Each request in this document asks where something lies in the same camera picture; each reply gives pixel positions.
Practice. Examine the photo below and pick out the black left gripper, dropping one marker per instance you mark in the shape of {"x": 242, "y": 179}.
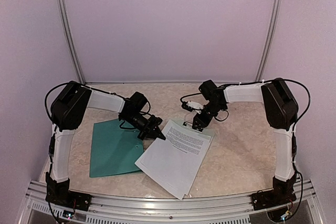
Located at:
{"x": 151, "y": 130}

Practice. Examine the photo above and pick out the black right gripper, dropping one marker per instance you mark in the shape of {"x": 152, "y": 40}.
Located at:
{"x": 203, "y": 123}

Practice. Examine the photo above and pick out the light green clipboard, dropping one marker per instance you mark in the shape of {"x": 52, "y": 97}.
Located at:
{"x": 183, "y": 123}

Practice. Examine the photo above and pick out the white paper sheet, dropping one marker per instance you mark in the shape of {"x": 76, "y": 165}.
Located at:
{"x": 173, "y": 163}

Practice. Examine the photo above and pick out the dark green folder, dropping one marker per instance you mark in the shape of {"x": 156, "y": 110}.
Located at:
{"x": 114, "y": 149}

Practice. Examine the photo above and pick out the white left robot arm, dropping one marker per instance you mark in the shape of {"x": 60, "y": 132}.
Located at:
{"x": 66, "y": 114}

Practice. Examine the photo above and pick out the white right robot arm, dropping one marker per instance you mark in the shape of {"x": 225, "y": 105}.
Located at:
{"x": 281, "y": 111}

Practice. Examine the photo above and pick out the front aluminium rail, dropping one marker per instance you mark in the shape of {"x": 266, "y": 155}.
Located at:
{"x": 236, "y": 208}

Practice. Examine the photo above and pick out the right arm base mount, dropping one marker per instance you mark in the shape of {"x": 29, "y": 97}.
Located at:
{"x": 282, "y": 192}

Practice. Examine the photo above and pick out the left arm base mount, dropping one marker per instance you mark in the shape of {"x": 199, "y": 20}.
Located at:
{"x": 58, "y": 193}

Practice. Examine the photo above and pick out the right aluminium frame post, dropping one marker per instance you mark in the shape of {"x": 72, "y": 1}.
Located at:
{"x": 269, "y": 38}

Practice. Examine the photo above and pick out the aluminium frame post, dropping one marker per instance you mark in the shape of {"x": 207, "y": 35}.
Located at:
{"x": 70, "y": 41}
{"x": 269, "y": 38}

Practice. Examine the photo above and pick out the left aluminium frame post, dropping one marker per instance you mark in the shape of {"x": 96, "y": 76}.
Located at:
{"x": 70, "y": 41}

